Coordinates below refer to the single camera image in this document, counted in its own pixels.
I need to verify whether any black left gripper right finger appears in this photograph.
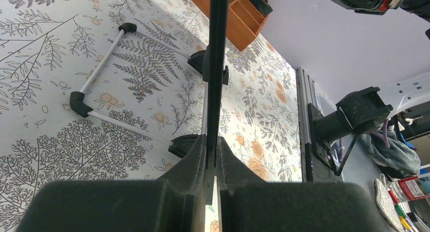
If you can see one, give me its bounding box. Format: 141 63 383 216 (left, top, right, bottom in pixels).
216 137 388 231

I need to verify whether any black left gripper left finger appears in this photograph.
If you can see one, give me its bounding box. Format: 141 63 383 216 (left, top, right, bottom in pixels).
17 135 206 231

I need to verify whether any black framed whiteboard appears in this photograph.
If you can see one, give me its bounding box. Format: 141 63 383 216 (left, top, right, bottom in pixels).
69 0 229 205

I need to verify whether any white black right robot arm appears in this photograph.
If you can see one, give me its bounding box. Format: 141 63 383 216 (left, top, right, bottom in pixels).
308 0 429 176

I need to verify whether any orange compartment tray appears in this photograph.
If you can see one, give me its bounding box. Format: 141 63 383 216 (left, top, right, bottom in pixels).
180 0 270 52

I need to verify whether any floral patterned table mat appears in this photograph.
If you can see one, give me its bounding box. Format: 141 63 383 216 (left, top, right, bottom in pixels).
1 0 302 231

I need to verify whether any clutter of markers background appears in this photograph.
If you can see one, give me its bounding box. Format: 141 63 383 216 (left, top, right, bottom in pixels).
374 168 429 231

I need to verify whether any grey cloth bundle background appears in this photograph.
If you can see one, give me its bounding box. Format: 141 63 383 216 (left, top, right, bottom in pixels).
359 130 421 179

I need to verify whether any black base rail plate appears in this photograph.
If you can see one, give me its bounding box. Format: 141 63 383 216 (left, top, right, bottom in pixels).
304 103 343 183

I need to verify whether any right aluminium frame post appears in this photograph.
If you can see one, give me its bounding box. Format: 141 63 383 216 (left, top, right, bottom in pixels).
296 67 316 182

